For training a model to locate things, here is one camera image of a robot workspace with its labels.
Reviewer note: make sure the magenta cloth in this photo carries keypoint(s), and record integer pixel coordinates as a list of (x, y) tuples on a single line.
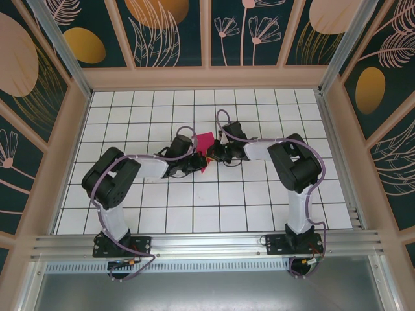
[(205, 142)]

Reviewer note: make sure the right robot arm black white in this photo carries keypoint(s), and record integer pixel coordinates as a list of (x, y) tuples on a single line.
[(295, 165)]

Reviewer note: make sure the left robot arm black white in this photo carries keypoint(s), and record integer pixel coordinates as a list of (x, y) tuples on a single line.
[(110, 178)]

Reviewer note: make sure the grey metal sheet panel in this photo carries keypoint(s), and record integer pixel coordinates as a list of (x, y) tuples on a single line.
[(207, 291)]

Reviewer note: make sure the black controller board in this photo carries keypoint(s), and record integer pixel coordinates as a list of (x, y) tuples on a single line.
[(116, 264)]

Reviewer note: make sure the long aluminium mounting rail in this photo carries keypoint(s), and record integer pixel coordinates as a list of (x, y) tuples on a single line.
[(207, 244)]

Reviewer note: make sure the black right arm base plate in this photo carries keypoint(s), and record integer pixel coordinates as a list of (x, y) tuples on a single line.
[(275, 244)]

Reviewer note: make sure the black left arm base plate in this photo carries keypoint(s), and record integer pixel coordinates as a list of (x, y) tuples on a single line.
[(142, 246)]

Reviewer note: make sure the aluminium side rail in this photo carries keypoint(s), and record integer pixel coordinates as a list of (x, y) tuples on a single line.
[(340, 162)]

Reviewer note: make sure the aluminium frame post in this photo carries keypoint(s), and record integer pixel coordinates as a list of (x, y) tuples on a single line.
[(61, 42), (345, 42)]

